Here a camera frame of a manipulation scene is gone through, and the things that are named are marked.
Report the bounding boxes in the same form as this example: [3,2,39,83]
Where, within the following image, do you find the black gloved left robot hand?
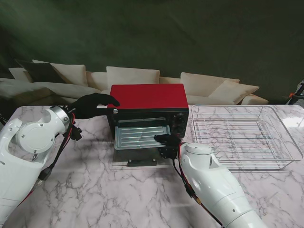
[67,93,120,119]

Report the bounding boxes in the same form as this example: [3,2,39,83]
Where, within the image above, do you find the ribbed metal baking tray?
[114,125,172,150]

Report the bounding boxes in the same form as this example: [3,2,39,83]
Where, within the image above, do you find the red black toaster oven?
[106,83,190,144]

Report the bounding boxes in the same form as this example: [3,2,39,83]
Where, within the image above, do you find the glass oven door black handle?
[111,148,173,170]

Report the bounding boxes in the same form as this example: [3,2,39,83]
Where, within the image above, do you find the long beige sofa cushion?
[32,81,100,103]

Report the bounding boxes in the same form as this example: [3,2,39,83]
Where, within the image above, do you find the dark brown sofa cushion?
[15,59,66,84]

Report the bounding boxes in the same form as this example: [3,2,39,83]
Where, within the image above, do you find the beige sofa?
[0,58,270,106]

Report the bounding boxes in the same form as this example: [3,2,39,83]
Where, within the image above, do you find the black stand with orange part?
[284,79,304,105]

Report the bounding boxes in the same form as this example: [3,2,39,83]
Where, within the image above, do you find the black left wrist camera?
[71,127,83,142]

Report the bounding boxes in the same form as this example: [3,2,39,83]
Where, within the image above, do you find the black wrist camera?
[159,146,179,159]
[71,127,83,142]

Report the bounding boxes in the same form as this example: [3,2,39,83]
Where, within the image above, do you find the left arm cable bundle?
[23,114,76,198]

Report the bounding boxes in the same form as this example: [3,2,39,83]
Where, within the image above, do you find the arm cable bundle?
[23,114,76,198]
[172,158,224,226]

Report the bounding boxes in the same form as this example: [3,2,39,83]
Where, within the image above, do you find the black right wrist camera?
[159,146,179,159]

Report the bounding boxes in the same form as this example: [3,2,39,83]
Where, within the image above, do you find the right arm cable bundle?
[172,158,224,226]

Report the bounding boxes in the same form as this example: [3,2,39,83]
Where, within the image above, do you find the white wire dish rack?
[191,104,289,171]

